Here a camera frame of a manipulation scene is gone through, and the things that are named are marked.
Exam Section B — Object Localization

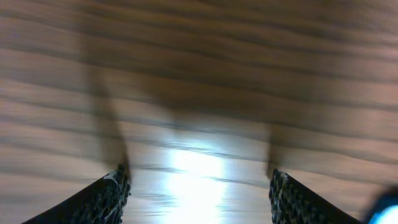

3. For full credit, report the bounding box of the blue Galaxy smartphone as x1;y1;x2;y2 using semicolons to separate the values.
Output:
364;186;398;224

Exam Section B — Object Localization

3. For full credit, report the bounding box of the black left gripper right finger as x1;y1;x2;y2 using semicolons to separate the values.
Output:
269;169;361;224

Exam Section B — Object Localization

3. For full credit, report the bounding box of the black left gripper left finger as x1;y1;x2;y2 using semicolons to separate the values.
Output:
24;164;131;224

